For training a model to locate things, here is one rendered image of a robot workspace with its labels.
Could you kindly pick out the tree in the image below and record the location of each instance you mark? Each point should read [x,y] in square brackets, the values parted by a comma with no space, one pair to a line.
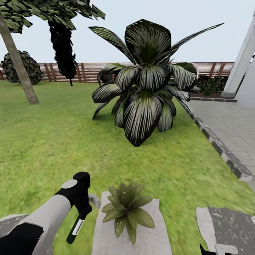
[62,45]
[12,13]

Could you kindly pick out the pot plant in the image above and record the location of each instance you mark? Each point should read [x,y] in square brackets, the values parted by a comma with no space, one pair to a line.
[125,209]

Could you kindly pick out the insectifuge atomizer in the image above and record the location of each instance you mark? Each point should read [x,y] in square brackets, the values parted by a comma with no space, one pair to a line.
[75,229]

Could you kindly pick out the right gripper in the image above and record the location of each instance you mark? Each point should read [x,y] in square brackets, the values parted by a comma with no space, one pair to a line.
[206,252]

